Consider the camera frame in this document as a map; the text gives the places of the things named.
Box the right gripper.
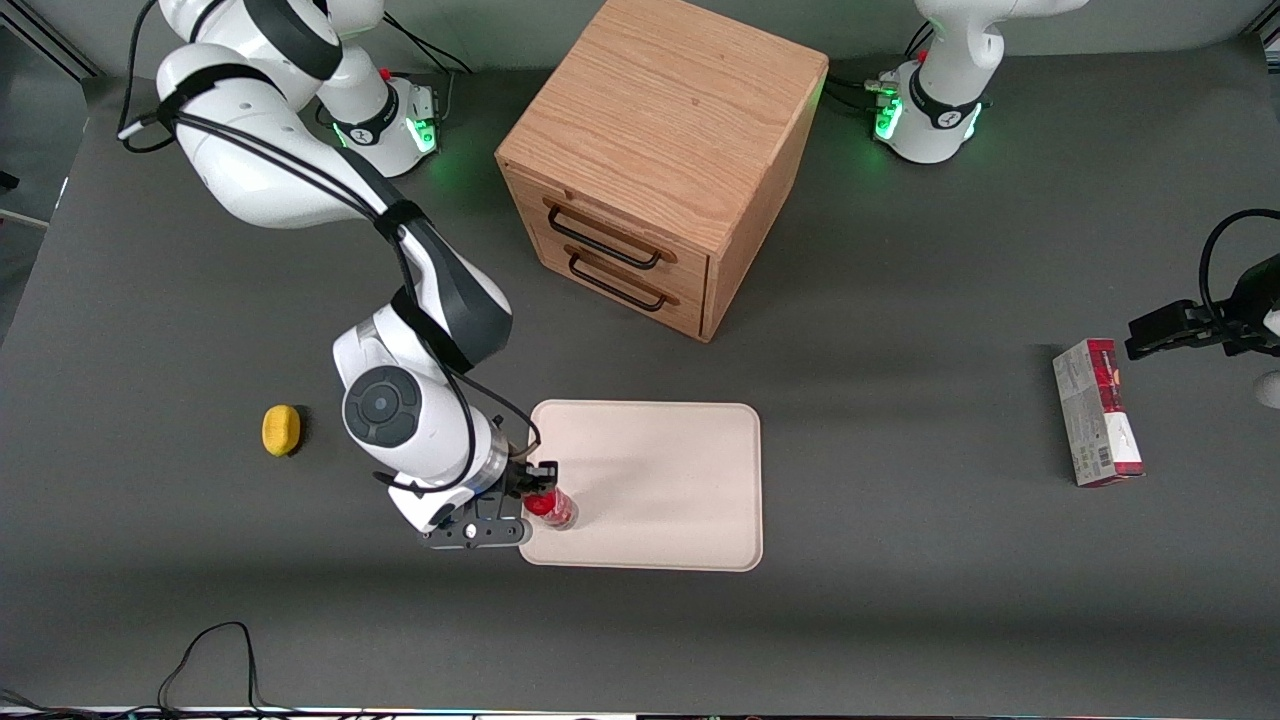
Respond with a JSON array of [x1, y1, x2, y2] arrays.
[[388, 461, 559, 533]]

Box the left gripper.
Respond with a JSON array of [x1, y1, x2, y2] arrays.
[[1125, 254, 1280, 361]]

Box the red coke bottle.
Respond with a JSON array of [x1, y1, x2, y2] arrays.
[[523, 485, 580, 532]]

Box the beige rectangular tray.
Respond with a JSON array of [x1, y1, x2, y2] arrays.
[[519, 399, 764, 573]]

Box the grey and red carton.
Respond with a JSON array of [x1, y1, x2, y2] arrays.
[[1052, 338, 1145, 489]]

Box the wooden drawer front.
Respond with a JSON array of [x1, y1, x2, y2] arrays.
[[503, 163, 712, 303], [535, 236, 707, 342]]

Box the yellow lemon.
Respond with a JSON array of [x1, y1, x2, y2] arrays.
[[262, 404, 302, 458]]

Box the wooden drawer cabinet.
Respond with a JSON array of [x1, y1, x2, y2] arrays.
[[495, 0, 830, 344]]

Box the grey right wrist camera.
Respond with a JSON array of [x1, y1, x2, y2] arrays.
[[418, 514, 533, 552]]

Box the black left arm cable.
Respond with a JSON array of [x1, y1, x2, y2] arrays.
[[1198, 208, 1280, 323]]

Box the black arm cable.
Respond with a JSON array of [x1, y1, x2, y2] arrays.
[[1198, 208, 1280, 323], [117, 0, 543, 493]]

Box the black drawer handle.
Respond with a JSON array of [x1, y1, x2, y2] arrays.
[[565, 245, 682, 313], [544, 198, 679, 271]]

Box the black cable on table edge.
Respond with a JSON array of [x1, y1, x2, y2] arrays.
[[0, 621, 301, 720]]

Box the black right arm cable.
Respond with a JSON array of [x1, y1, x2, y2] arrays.
[[117, 0, 543, 493]]

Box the black left base cables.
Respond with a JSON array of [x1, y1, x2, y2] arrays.
[[822, 20, 936, 119]]

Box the black base cables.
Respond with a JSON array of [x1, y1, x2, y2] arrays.
[[822, 20, 936, 119], [380, 14, 477, 126]]

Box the black right base cables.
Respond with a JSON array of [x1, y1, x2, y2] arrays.
[[380, 14, 477, 126]]

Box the aluminium frame rail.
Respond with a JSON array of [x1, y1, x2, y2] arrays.
[[0, 10, 101, 81]]

